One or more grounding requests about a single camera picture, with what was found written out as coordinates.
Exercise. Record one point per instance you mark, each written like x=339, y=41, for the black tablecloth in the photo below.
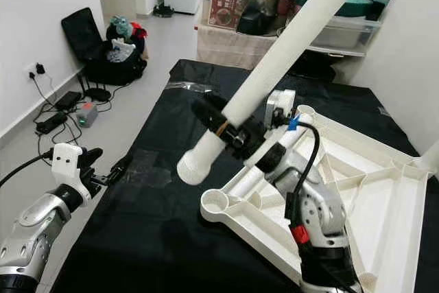
x=144, y=252

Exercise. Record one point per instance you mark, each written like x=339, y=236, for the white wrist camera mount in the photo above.
x=281, y=104
x=68, y=162

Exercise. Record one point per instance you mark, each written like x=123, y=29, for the black wok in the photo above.
x=312, y=66

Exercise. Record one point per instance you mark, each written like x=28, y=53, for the red cloth item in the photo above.
x=138, y=30

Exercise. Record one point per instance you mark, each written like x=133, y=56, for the clear tape cross patch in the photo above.
x=144, y=173

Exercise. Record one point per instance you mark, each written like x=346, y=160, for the small black floor item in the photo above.
x=163, y=10

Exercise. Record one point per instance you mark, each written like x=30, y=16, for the grey box device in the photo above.
x=87, y=114

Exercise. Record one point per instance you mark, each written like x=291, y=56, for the white plastic wrapper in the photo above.
x=123, y=50

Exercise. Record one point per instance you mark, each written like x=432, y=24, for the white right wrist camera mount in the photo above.
x=281, y=104

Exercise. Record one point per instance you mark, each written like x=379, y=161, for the black power adapter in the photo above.
x=68, y=99
x=51, y=123

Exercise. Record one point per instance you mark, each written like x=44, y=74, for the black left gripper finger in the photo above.
x=118, y=171
x=90, y=159

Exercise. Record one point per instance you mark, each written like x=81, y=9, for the black wall plug charger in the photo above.
x=40, y=68

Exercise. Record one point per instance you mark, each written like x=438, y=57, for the yellow rubber band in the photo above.
x=223, y=128

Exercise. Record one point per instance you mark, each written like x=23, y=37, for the black plastic bag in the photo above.
x=264, y=8

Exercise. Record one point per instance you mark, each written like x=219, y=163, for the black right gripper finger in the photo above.
x=216, y=99
x=212, y=119

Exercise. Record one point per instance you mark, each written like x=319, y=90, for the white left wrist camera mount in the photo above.
x=68, y=162

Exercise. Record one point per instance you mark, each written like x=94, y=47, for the clear plastic storage container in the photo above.
x=346, y=32

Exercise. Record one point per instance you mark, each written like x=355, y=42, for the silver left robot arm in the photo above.
x=41, y=231

